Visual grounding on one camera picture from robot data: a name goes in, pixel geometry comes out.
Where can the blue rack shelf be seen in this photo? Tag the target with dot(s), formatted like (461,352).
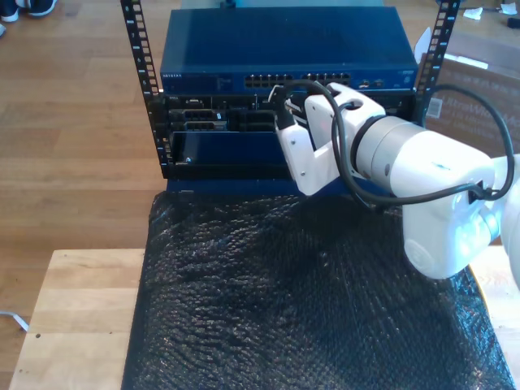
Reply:
(227,148)

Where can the crumpled white paper scrap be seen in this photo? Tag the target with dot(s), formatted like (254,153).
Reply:
(509,8)
(473,13)

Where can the white paper tag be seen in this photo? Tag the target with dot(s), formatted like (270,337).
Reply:
(422,42)

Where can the brown cardboard monitor box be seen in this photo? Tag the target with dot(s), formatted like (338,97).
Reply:
(467,113)

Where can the blue network switch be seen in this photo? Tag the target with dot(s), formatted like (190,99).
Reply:
(284,40)

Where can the white metal leg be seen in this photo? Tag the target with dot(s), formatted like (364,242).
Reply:
(18,320)

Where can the black rack server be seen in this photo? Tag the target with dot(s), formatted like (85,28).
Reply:
(211,113)

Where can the black bubble wrap mat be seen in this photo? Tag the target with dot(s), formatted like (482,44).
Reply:
(264,304)

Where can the black perforated rack post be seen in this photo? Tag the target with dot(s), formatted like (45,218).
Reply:
(440,36)
(140,53)

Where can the person's shoe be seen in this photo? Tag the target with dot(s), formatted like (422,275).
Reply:
(9,11)
(42,7)

